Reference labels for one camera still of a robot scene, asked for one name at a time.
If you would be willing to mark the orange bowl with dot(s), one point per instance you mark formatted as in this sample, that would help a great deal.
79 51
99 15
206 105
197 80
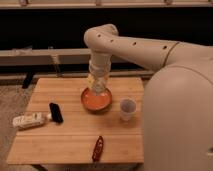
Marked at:
96 102

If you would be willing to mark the grey horizontal rail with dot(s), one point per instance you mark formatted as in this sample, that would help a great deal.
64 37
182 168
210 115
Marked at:
22 57

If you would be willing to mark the dark red chili pepper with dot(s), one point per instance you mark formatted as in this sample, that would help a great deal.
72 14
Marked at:
98 149

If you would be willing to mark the wooden table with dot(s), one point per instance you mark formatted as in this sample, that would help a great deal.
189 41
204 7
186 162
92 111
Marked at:
73 141

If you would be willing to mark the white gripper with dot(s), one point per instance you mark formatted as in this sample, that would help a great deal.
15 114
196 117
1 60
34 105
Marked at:
100 65

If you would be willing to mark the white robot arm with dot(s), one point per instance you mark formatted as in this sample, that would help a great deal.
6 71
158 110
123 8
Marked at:
177 106

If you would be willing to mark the black rectangular object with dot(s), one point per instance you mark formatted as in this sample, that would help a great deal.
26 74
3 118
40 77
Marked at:
55 113

